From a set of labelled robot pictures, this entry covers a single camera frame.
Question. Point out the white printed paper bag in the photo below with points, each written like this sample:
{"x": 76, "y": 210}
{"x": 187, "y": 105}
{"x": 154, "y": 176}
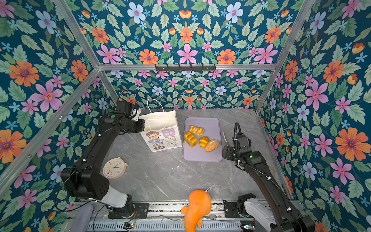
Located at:
{"x": 161, "y": 130}

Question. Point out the yellow loaf fake bread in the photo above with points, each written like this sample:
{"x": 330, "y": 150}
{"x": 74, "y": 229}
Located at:
{"x": 190, "y": 139}

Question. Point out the perforated metal cable tray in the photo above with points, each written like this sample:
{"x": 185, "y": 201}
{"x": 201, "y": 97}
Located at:
{"x": 162, "y": 226}

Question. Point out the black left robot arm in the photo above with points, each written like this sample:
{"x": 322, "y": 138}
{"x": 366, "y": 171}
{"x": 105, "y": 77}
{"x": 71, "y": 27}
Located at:
{"x": 83, "y": 180}

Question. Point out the orange plush toy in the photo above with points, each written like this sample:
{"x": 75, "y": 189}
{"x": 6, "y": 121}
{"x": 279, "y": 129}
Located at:
{"x": 199, "y": 205}

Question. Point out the black hook rail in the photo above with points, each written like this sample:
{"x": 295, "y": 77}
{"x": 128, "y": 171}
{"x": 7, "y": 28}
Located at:
{"x": 190, "y": 67}

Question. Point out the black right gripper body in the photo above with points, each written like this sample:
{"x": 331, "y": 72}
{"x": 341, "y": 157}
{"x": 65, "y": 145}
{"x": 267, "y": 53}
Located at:
{"x": 231, "y": 153}

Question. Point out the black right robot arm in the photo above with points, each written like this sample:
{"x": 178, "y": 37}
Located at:
{"x": 282, "y": 216}

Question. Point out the twisted braided fake bread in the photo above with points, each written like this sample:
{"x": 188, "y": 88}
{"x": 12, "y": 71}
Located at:
{"x": 196, "y": 131}

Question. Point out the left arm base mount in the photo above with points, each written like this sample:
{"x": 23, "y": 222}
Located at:
{"x": 129, "y": 211}

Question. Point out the round beige analog clock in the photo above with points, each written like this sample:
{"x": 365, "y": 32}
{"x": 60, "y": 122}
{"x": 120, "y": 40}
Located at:
{"x": 114, "y": 168}

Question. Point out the small round striped bread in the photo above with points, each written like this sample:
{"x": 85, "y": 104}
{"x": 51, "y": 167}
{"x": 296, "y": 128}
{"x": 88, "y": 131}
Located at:
{"x": 204, "y": 141}

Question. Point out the lilac rectangular tray mat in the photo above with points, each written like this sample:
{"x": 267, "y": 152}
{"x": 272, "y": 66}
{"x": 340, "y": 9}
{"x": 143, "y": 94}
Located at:
{"x": 212, "y": 131}

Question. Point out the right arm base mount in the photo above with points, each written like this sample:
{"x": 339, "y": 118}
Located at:
{"x": 231, "y": 210}

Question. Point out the oval brown fake bread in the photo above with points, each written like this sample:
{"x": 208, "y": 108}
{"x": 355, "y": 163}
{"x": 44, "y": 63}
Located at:
{"x": 212, "y": 145}

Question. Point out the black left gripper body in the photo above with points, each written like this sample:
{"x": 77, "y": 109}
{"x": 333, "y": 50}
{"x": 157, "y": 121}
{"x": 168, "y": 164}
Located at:
{"x": 134, "y": 125}

